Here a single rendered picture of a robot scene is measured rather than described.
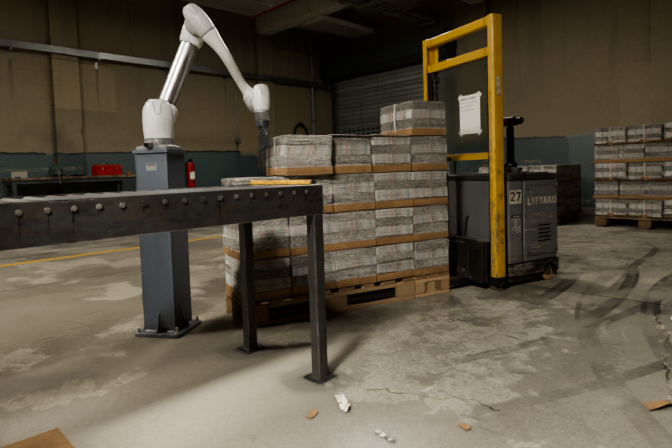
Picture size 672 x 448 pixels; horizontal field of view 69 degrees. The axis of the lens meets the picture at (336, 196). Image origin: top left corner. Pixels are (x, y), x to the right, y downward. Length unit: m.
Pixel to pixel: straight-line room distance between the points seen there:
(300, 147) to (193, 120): 7.39
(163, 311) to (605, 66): 7.73
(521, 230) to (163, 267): 2.38
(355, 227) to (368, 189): 0.25
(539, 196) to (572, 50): 5.69
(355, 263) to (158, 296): 1.14
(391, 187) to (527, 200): 1.06
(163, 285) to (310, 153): 1.07
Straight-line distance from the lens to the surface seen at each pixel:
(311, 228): 1.98
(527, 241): 3.73
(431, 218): 3.32
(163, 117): 2.79
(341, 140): 2.96
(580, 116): 9.06
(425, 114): 3.31
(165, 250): 2.77
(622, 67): 8.97
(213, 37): 2.96
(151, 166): 2.77
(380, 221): 3.10
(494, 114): 3.44
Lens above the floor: 0.86
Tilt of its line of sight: 3 degrees down
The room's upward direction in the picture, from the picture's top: 2 degrees counter-clockwise
